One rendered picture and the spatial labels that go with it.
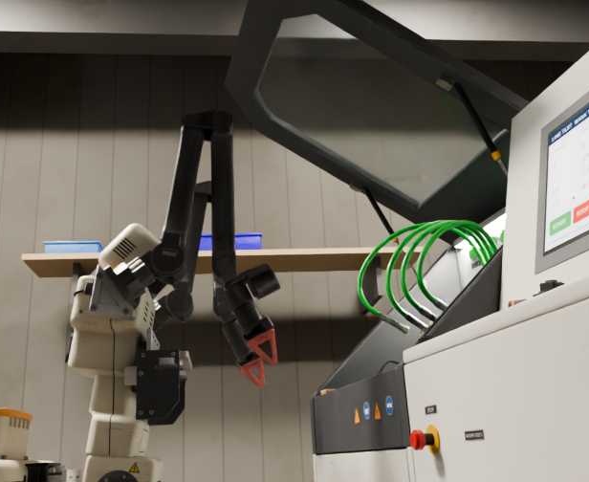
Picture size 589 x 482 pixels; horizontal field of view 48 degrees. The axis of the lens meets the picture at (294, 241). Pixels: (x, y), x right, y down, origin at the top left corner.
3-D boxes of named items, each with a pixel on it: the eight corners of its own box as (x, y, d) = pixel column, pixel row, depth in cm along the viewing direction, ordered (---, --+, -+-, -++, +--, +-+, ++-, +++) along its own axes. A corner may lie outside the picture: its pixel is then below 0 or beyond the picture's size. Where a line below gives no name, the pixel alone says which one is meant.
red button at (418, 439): (408, 455, 121) (405, 426, 122) (428, 454, 122) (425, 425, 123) (421, 454, 116) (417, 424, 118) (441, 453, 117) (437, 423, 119)
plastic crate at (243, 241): (260, 265, 376) (259, 246, 379) (263, 251, 353) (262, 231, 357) (198, 266, 372) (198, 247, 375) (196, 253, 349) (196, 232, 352)
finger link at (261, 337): (286, 360, 156) (267, 325, 158) (289, 356, 149) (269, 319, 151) (260, 374, 154) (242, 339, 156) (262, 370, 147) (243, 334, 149)
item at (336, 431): (316, 453, 189) (313, 397, 194) (331, 452, 190) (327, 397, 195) (403, 447, 133) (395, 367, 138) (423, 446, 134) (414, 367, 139)
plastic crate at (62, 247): (104, 267, 364) (105, 251, 367) (98, 256, 345) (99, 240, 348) (51, 268, 360) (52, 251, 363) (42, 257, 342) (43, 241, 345)
